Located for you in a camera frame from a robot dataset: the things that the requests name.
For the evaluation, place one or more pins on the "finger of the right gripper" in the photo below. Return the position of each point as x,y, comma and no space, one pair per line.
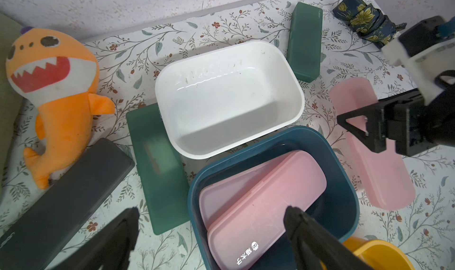
368,125

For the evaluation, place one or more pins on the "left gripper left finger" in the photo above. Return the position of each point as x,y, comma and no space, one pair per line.
110,248

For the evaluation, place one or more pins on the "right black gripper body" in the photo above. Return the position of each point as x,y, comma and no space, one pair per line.
412,124

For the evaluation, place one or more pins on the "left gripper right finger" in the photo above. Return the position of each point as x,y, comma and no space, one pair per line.
315,248

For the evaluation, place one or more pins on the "pink pencil case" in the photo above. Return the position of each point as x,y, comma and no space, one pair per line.
384,177
242,234
218,197

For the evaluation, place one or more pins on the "black pencil case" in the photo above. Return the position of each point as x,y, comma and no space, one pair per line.
44,229

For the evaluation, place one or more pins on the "teal storage box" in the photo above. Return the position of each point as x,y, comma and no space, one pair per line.
337,210

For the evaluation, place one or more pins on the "yellow storage box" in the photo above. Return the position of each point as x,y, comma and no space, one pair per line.
379,254

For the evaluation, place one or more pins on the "green pencil case by white box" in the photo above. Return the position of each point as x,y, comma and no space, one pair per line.
160,168

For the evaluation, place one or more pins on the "green pencil case back right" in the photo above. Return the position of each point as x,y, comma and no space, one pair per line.
305,41

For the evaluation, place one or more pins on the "white storage box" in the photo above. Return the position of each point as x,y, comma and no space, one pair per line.
221,99

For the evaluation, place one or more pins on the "folded dark floral umbrella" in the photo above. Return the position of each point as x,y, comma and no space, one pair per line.
368,22

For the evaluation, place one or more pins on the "green square pillow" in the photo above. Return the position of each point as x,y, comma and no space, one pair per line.
11,101

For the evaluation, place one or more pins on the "orange shark plush toy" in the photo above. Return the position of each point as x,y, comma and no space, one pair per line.
60,77

